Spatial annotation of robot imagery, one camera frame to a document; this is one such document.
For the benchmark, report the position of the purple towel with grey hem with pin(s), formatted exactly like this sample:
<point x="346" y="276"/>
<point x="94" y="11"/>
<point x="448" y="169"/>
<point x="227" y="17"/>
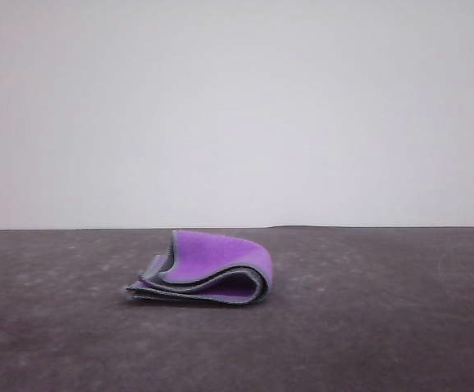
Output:
<point x="220" y="253"/>

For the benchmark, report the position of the grey table cloth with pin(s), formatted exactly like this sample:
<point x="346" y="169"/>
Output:
<point x="237" y="347"/>

